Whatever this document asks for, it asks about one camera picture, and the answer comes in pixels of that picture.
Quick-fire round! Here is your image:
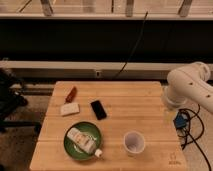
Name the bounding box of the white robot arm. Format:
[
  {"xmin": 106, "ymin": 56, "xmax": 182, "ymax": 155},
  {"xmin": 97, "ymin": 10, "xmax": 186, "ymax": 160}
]
[{"xmin": 162, "ymin": 62, "xmax": 213, "ymax": 114}]

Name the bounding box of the brown red marker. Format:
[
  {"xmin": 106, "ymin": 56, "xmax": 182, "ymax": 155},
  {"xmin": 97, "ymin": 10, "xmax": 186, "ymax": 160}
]
[{"xmin": 65, "ymin": 86, "xmax": 77, "ymax": 103}]

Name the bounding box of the white tube bottle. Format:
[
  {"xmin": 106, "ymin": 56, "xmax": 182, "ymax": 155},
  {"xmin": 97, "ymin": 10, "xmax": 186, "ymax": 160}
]
[{"xmin": 67, "ymin": 127, "xmax": 102, "ymax": 157}]

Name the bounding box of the green plate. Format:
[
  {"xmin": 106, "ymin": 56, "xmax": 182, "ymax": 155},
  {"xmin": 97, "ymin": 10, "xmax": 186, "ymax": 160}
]
[{"xmin": 64, "ymin": 121, "xmax": 102, "ymax": 161}]

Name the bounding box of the blue box on floor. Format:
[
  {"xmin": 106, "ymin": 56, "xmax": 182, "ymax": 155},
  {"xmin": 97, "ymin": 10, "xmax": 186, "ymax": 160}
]
[{"xmin": 173, "ymin": 113, "xmax": 187, "ymax": 129}]

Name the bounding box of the black office chair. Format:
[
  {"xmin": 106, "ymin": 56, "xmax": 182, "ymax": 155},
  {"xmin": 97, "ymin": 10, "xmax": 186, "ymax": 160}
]
[{"xmin": 0, "ymin": 69, "xmax": 41, "ymax": 133}]

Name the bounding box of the black hanging cable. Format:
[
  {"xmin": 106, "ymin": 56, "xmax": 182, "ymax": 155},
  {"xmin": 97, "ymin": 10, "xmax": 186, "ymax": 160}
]
[{"xmin": 112, "ymin": 11, "xmax": 150, "ymax": 80}]

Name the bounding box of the black cable on floor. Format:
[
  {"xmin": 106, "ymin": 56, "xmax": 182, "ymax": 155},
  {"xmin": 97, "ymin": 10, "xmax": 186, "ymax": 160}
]
[{"xmin": 175, "ymin": 103, "xmax": 213, "ymax": 171}]

